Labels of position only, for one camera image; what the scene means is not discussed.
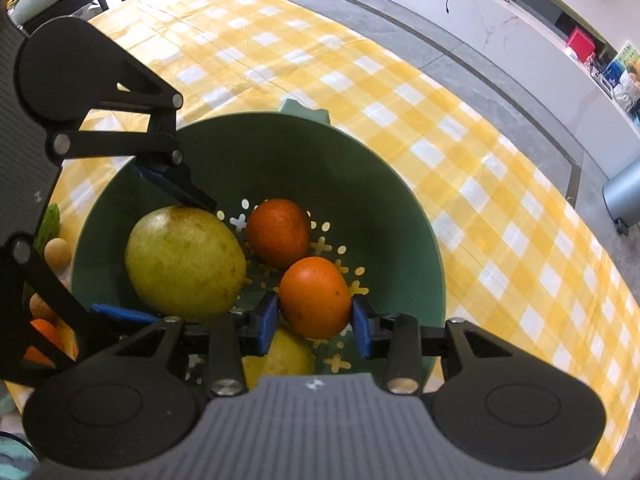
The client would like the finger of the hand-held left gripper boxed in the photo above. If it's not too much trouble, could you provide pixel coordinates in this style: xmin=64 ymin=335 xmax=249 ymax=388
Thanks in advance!
xmin=0 ymin=232 xmax=163 ymax=387
xmin=46 ymin=52 xmax=218 ymax=212

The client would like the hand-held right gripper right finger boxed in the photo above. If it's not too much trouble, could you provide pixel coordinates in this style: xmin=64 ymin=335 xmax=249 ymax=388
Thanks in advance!
xmin=351 ymin=296 xmax=516 ymax=396

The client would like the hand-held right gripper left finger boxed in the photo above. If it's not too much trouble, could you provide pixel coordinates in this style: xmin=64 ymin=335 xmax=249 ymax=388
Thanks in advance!
xmin=119 ymin=291 xmax=280 ymax=397

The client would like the small orange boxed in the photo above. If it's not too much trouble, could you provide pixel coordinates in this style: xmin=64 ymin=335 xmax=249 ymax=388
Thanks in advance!
xmin=22 ymin=317 xmax=65 ymax=367

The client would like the green cucumber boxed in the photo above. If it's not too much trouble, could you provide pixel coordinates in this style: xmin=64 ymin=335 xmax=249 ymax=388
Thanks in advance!
xmin=32 ymin=203 xmax=62 ymax=256

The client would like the green colander bowl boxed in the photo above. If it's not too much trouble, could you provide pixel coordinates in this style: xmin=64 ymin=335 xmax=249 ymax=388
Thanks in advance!
xmin=70 ymin=97 xmax=447 ymax=386

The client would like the yellow checked tablecloth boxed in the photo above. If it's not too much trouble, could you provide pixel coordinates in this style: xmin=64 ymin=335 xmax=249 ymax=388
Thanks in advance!
xmin=0 ymin=0 xmax=633 ymax=476

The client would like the grey trash can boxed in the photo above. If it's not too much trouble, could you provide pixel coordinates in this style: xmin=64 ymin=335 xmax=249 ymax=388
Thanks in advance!
xmin=602 ymin=157 xmax=640 ymax=235

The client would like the white marble cabinet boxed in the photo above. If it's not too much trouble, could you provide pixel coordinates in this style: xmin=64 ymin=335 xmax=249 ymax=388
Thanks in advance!
xmin=415 ymin=0 xmax=640 ymax=161

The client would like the red box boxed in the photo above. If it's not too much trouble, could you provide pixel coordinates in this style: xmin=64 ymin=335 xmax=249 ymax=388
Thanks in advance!
xmin=567 ymin=27 xmax=597 ymax=63

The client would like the white basket with plush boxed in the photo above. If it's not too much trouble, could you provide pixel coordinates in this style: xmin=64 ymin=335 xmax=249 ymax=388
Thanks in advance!
xmin=612 ymin=67 xmax=640 ymax=111

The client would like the photo frame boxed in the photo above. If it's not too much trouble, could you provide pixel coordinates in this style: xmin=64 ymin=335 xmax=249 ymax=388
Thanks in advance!
xmin=602 ymin=40 xmax=640 ymax=91

